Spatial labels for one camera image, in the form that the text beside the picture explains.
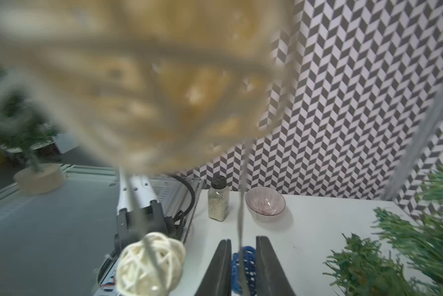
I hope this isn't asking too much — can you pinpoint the small tree outside cell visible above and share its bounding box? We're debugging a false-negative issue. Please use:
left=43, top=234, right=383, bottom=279
left=0, top=70, right=65, bottom=196

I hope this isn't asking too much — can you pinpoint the glass spice jar black lid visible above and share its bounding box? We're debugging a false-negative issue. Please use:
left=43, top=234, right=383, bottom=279
left=208, top=175, right=230, bottom=222

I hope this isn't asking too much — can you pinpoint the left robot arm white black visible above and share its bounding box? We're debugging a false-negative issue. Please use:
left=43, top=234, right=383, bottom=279
left=114, top=171, right=205, bottom=256

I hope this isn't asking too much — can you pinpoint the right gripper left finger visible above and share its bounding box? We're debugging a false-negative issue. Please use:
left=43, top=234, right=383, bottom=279
left=195, top=239, right=232, bottom=296

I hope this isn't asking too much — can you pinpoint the pink glass bowl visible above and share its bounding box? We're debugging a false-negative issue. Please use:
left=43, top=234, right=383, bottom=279
left=245, top=187, right=286, bottom=223

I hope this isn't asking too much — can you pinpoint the dark green christmas tree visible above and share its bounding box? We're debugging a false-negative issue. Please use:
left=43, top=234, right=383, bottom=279
left=325, top=165, right=443, bottom=296

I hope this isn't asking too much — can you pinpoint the rattan ball string light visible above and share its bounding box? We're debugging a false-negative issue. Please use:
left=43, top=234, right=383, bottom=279
left=0, top=0, right=296, bottom=296

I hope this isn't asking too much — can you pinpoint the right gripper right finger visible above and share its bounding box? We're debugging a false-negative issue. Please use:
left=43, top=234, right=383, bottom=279
left=256, top=236, right=295, bottom=296

